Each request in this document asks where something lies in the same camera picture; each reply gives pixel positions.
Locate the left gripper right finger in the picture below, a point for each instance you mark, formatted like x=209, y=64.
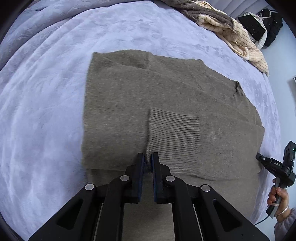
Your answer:
x=157, y=178

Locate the visible finger of the right gripper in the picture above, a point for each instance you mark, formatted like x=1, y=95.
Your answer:
x=263, y=160

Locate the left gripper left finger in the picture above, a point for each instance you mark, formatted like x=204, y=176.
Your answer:
x=137, y=178

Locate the taupe knit sweater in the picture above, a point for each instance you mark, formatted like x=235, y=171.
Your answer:
x=200, y=123

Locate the person's right forearm pink sleeve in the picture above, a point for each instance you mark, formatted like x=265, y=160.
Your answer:
x=281, y=228

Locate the black clothing pile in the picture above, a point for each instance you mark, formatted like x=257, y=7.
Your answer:
x=262, y=27

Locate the person's right hand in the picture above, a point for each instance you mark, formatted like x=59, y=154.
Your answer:
x=278, y=199

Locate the cream striped garment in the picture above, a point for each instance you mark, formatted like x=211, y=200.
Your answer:
x=237, y=38

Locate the lavender bed blanket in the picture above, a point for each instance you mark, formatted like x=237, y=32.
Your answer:
x=44, y=61

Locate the grey-brown plush garment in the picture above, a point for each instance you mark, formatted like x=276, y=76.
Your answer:
x=203, y=11

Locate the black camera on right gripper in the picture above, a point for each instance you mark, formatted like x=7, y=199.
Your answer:
x=289, y=155

